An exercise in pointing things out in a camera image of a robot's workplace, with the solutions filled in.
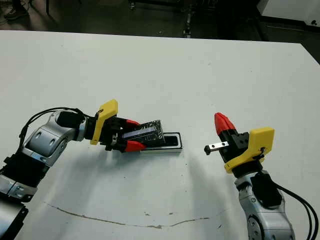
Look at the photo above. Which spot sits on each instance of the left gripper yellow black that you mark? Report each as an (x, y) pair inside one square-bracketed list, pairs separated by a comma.
[(105, 120)]

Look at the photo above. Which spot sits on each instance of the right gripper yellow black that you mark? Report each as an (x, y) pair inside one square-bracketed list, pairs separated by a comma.
[(260, 145)]

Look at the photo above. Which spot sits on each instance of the black camera box lid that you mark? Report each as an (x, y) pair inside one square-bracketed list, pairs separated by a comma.
[(150, 131)]

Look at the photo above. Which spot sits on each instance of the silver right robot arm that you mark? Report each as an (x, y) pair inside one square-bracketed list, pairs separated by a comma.
[(265, 220)]

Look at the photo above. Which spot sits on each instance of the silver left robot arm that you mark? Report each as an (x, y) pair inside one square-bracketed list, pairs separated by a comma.
[(45, 140)]

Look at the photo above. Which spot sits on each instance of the white cabinet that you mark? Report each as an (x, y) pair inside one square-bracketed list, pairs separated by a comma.
[(292, 8)]

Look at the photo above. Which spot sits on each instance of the person's dark shoe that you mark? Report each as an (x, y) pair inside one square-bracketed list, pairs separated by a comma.
[(12, 15)]

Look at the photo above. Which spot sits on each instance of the white-lined camera box base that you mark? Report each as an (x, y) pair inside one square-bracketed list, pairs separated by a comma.
[(165, 151)]

